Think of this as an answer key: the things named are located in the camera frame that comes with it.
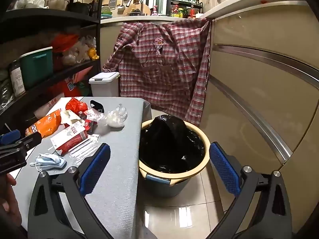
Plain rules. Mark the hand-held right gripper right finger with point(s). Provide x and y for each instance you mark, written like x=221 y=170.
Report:
x=224 y=166

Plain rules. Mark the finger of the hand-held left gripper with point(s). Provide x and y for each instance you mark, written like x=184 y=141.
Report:
x=10 y=137
x=32 y=139

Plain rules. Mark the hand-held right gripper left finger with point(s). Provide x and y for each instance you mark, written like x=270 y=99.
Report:
x=96 y=164

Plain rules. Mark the clear straws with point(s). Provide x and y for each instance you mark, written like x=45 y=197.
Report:
x=83 y=149

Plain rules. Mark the orange snack packet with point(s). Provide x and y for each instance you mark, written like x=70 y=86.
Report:
x=47 y=123

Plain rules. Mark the blue face mask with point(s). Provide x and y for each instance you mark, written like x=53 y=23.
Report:
x=52 y=160

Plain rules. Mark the red white carton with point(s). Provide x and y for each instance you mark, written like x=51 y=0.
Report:
x=69 y=137

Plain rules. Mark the black red snack packet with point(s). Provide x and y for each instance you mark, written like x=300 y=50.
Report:
x=90 y=125

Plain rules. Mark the beige tissue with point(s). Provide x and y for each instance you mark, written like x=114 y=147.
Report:
x=69 y=115

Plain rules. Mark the clear plastic bag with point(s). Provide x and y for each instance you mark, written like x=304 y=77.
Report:
x=122 y=109
x=114 y=120

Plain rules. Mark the yellow rimmed grey trash bin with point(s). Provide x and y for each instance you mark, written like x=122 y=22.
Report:
x=172 y=176

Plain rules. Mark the black bin liner bag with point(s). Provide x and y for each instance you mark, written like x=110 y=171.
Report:
x=169 y=144

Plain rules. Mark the person's left hand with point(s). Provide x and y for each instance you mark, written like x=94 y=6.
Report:
x=11 y=199

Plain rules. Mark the grey table mat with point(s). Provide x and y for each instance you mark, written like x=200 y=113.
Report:
x=117 y=179

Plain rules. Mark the labelled jar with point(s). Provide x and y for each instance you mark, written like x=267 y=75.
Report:
x=17 y=79

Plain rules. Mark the orange printed sack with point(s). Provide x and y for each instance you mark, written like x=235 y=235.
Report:
x=71 y=84

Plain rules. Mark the teal storage box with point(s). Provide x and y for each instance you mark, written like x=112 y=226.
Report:
x=37 y=69

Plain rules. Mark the green plastic bag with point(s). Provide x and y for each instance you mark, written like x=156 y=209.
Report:
x=83 y=89

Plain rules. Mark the white lidded bin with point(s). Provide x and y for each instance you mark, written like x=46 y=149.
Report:
x=104 y=87

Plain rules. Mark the beige kitchen cabinet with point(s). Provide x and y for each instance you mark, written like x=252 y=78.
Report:
x=261 y=92

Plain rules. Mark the clear bags of food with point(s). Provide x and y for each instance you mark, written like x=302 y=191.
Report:
x=77 y=52

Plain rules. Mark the red orange plastic bag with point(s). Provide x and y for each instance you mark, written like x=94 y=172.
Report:
x=64 y=42

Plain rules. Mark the red plaid shirt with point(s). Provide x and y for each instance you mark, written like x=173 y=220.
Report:
x=162 y=74

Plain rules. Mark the black shelf rack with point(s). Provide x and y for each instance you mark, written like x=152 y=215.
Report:
x=62 y=18

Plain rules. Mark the dark cooking pot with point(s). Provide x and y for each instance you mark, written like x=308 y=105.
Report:
x=79 y=8

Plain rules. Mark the green bowls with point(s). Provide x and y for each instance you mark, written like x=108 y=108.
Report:
x=106 y=12

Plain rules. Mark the metal grater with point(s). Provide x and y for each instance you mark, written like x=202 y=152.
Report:
x=113 y=1

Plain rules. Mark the wooden cutting board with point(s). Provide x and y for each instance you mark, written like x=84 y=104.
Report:
x=147 y=11

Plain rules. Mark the pink doll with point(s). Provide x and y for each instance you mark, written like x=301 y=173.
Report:
x=155 y=11

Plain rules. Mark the steel faucet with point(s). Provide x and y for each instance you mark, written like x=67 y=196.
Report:
x=141 y=6

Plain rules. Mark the black spice rack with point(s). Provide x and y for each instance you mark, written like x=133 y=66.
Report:
x=187 y=2

